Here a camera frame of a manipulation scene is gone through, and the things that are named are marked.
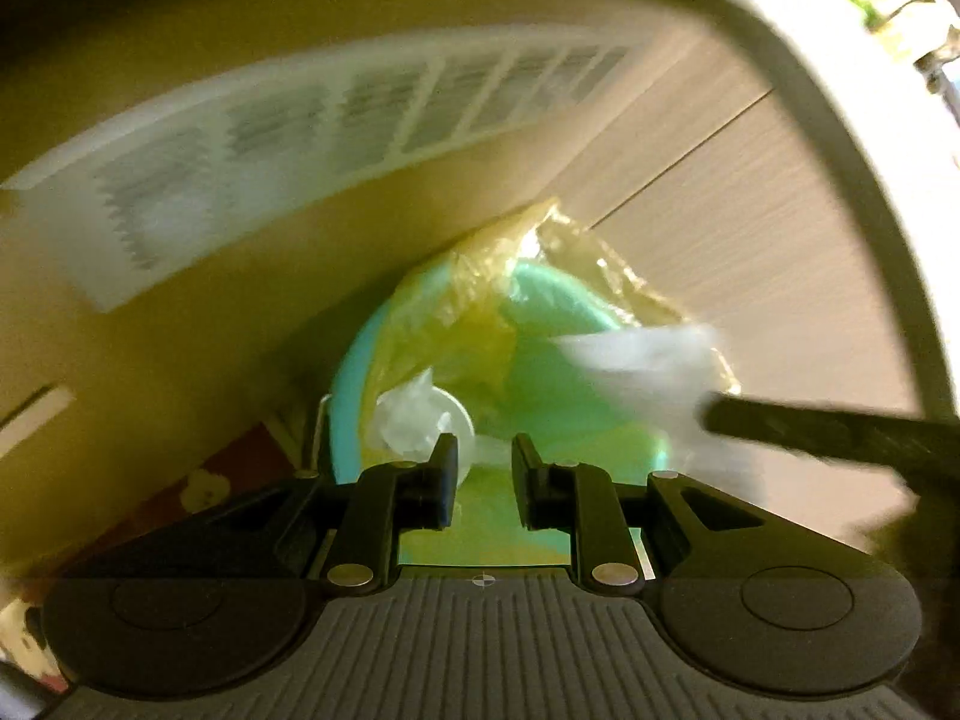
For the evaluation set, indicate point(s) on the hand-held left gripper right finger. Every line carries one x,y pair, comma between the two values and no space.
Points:
521,487

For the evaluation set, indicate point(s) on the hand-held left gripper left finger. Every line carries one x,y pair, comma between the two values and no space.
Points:
448,480

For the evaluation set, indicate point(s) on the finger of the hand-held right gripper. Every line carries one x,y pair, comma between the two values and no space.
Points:
825,427

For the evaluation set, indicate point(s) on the teal trash bin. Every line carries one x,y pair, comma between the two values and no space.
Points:
349,390

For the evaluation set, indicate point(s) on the yellow trash bag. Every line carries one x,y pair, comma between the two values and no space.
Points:
465,315

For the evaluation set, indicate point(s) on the white tissue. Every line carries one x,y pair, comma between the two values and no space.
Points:
645,367

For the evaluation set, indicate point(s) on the white cabinet vent grille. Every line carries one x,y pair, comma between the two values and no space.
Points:
187,240

